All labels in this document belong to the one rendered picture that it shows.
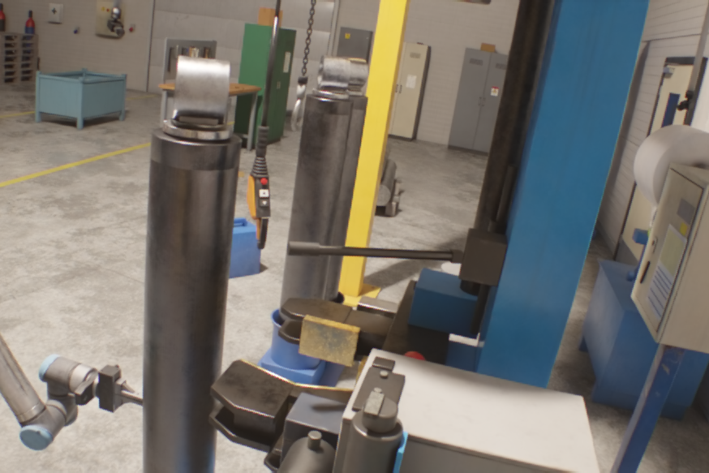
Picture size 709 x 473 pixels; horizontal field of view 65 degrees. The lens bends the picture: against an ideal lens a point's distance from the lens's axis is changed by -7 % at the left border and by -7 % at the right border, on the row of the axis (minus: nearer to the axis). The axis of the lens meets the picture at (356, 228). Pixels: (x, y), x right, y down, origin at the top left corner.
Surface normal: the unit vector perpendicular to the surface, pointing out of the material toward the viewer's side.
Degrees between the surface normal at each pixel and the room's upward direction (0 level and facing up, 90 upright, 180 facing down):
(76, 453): 0
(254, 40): 90
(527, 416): 0
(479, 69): 90
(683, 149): 90
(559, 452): 0
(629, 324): 90
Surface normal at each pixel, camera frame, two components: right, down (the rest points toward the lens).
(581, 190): -0.22, 0.26
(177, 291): 0.07, 0.32
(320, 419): 0.15, -0.94
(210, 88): 0.27, 0.10
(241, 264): 0.65, 0.33
